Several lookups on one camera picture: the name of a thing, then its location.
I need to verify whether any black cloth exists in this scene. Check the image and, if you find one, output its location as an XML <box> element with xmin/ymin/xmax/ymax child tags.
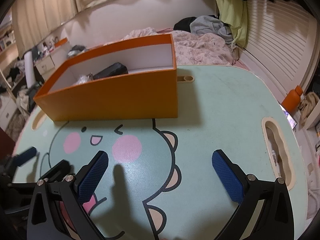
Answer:
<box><xmin>173</xmin><ymin>17</ymin><xmax>198</xmax><ymax>32</ymax></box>

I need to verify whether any lit screen device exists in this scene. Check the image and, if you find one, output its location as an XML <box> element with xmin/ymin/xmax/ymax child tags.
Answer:
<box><xmin>280</xmin><ymin>102</ymin><xmax>298</xmax><ymax>130</ymax></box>

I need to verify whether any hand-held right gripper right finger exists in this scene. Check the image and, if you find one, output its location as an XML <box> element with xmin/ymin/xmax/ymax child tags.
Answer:
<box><xmin>211</xmin><ymin>149</ymin><xmax>294</xmax><ymax>240</ymax></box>

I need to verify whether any grey striped cloth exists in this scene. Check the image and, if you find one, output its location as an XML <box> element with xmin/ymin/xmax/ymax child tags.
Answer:
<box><xmin>67</xmin><ymin>45</ymin><xmax>88</xmax><ymax>57</ymax></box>

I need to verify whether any plain cardboard box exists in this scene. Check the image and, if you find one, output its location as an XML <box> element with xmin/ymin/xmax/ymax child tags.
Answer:
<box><xmin>35</xmin><ymin>54</ymin><xmax>55</xmax><ymax>74</ymax></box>

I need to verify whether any beige crumpled cloth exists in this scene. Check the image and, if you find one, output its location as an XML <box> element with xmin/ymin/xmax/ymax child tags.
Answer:
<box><xmin>299</xmin><ymin>92</ymin><xmax>319</xmax><ymax>128</ymax></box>

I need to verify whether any shiny crumpled plastic packet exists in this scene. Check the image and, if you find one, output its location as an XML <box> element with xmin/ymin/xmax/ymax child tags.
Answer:
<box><xmin>75</xmin><ymin>73</ymin><xmax>94</xmax><ymax>85</ymax></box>

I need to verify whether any white paper roll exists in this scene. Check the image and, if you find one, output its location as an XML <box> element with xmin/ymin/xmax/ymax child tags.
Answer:
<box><xmin>24</xmin><ymin>51</ymin><xmax>35</xmax><ymax>88</ymax></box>

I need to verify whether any orange bottle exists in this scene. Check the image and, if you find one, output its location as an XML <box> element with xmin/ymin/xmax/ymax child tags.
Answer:
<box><xmin>282</xmin><ymin>85</ymin><xmax>304</xmax><ymax>112</ymax></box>

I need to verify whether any orange cardboard box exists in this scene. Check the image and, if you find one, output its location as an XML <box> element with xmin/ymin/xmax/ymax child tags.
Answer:
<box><xmin>33</xmin><ymin>33</ymin><xmax>179</xmax><ymax>122</ymax></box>

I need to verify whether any black pouch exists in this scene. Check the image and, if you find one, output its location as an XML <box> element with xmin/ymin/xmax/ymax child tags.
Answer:
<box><xmin>93</xmin><ymin>63</ymin><xmax>129</xmax><ymax>81</ymax></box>

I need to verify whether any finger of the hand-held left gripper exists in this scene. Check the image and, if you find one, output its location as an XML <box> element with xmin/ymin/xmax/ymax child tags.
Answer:
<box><xmin>10</xmin><ymin>147</ymin><xmax>40</xmax><ymax>168</ymax></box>
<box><xmin>37</xmin><ymin>160</ymin><xmax>73</xmax><ymax>183</ymax></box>

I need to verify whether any light green cloth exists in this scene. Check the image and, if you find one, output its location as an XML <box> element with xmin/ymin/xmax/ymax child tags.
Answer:
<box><xmin>215</xmin><ymin>0</ymin><xmax>248</xmax><ymax>48</ymax></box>

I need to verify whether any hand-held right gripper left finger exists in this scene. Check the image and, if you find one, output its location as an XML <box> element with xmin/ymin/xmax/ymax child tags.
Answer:
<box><xmin>27</xmin><ymin>150</ymin><xmax>109</xmax><ymax>240</ymax></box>

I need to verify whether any beige curtain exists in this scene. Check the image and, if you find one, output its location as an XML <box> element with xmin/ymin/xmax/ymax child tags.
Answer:
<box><xmin>11</xmin><ymin>0</ymin><xmax>218</xmax><ymax>53</ymax></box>

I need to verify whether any white padded headboard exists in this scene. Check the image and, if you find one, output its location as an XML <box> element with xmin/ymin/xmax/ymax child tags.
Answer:
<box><xmin>42</xmin><ymin>0</ymin><xmax>218</xmax><ymax>53</ymax></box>

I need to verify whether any pink floral blanket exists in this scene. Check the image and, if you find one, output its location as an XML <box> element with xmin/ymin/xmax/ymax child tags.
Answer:
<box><xmin>121</xmin><ymin>27</ymin><xmax>242</xmax><ymax>67</ymax></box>

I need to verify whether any grey hoodie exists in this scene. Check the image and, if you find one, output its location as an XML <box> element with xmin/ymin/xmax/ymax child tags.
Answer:
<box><xmin>189</xmin><ymin>15</ymin><xmax>234</xmax><ymax>43</ymax></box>

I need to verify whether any box with orange lid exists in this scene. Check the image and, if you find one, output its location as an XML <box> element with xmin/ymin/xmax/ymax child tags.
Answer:
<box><xmin>54</xmin><ymin>37</ymin><xmax>68</xmax><ymax>48</ymax></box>

